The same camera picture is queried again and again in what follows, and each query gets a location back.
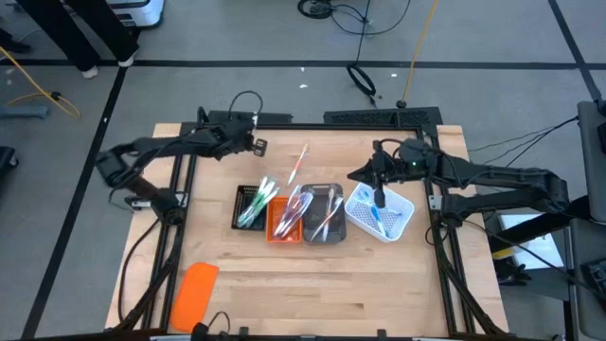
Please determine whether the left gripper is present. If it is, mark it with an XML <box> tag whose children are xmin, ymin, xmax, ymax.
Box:
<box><xmin>207</xmin><ymin>120</ymin><xmax>269</xmax><ymax>160</ymax></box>

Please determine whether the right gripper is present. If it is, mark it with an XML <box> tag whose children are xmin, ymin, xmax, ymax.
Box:
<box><xmin>348</xmin><ymin>139</ymin><xmax>441</xmax><ymax>209</ymax></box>

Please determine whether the black slotted plastic basket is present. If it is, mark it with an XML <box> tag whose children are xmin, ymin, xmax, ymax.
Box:
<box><xmin>230</xmin><ymin>184</ymin><xmax>267</xmax><ymax>232</ymax></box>

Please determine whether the black plain box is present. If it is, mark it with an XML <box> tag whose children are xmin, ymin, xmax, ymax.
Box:
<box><xmin>206</xmin><ymin>109</ymin><xmax>294</xmax><ymax>126</ymax></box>

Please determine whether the white perforated plastic basket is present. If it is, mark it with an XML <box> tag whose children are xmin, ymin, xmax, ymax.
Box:
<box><xmin>344</xmin><ymin>182</ymin><xmax>417</xmax><ymax>243</ymax></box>

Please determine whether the grey translucent plastic bin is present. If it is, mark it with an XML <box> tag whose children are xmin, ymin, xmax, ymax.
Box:
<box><xmin>300</xmin><ymin>183</ymin><xmax>348</xmax><ymax>246</ymax></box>

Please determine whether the black perforated box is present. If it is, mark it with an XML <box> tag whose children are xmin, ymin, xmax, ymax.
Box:
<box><xmin>323</xmin><ymin>106</ymin><xmax>444</xmax><ymax>128</ymax></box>

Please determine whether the orange slotted plastic basket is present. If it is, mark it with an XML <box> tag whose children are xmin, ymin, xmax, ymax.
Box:
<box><xmin>264</xmin><ymin>195</ymin><xmax>304</xmax><ymax>244</ymax></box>

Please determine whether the white flat board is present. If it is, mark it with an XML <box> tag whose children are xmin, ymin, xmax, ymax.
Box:
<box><xmin>494</xmin><ymin>212</ymin><xmax>565</xmax><ymax>271</ymax></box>

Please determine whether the orange flat plastic lid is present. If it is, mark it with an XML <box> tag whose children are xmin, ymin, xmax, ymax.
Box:
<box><xmin>169</xmin><ymin>261</ymin><xmax>221</xmax><ymax>334</ymax></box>

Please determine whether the black diagonal beam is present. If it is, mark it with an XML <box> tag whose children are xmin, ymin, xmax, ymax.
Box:
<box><xmin>486</xmin><ymin>194</ymin><xmax>596</xmax><ymax>252</ymax></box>

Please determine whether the white grey appliance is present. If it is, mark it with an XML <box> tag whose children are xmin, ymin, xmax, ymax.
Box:
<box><xmin>106</xmin><ymin>0</ymin><xmax>167</xmax><ymax>30</ymax></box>

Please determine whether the person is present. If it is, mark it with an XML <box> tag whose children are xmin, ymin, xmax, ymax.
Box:
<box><xmin>16</xmin><ymin>0</ymin><xmax>141</xmax><ymax>80</ymax></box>

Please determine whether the grey furniture panel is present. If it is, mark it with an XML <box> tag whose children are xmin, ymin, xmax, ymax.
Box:
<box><xmin>576</xmin><ymin>99</ymin><xmax>606</xmax><ymax>224</ymax></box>
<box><xmin>565</xmin><ymin>217</ymin><xmax>606</xmax><ymax>341</ymax></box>

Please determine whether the grey metal stand bar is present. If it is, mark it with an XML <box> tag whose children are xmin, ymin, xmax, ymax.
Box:
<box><xmin>0</xmin><ymin>104</ymin><xmax>50</xmax><ymax>120</ymax></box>

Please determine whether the black floor device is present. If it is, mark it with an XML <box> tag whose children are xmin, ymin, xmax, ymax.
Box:
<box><xmin>579</xmin><ymin>258</ymin><xmax>606</xmax><ymax>296</ymax></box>

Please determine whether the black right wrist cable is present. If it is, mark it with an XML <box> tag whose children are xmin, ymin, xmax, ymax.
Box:
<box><xmin>372</xmin><ymin>136</ymin><xmax>404</xmax><ymax>160</ymax></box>

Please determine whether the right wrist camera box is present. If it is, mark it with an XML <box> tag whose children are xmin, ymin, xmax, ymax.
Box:
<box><xmin>399</xmin><ymin>138</ymin><xmax>428</xmax><ymax>170</ymax></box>

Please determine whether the black aluminium table frame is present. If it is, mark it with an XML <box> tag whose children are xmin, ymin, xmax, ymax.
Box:
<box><xmin>113</xmin><ymin>120</ymin><xmax>510</xmax><ymax>338</ymax></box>

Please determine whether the black hanging cable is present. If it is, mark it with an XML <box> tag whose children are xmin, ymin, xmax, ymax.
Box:
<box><xmin>347</xmin><ymin>0</ymin><xmax>380</xmax><ymax>108</ymax></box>

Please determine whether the yellow hanging cable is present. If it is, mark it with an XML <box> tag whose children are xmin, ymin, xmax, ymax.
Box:
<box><xmin>399</xmin><ymin>0</ymin><xmax>440</xmax><ymax>109</ymax></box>

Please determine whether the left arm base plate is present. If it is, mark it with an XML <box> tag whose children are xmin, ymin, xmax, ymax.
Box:
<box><xmin>123</xmin><ymin>191</ymin><xmax>190</xmax><ymax>213</ymax></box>

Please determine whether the black floor cable bundle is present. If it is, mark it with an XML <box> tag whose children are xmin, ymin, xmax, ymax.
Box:
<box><xmin>295</xmin><ymin>0</ymin><xmax>414</xmax><ymax>38</ymax></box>

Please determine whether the black thin floor cable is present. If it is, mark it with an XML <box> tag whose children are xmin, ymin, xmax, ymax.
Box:
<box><xmin>472</xmin><ymin>126</ymin><xmax>562</xmax><ymax>172</ymax></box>
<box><xmin>467</xmin><ymin>116</ymin><xmax>579</xmax><ymax>153</ymax></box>

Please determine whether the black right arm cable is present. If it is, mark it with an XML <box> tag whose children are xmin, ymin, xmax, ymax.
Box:
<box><xmin>461</xmin><ymin>220</ymin><xmax>579</xmax><ymax>288</ymax></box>

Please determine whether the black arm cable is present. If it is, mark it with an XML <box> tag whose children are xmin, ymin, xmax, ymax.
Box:
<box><xmin>461</xmin><ymin>220</ymin><xmax>579</xmax><ymax>288</ymax></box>
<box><xmin>116</xmin><ymin>218</ymin><xmax>165</xmax><ymax>328</ymax></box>

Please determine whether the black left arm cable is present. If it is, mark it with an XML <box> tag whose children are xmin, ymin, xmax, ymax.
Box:
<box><xmin>116</xmin><ymin>218</ymin><xmax>165</xmax><ymax>328</ymax></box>

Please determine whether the black clamp with cable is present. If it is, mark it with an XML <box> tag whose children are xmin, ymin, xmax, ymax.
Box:
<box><xmin>188</xmin><ymin>310</ymin><xmax>234</xmax><ymax>341</ymax></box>

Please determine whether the yellow floor cable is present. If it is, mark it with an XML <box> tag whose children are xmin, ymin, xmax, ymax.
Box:
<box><xmin>0</xmin><ymin>45</ymin><xmax>82</xmax><ymax>118</ymax></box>

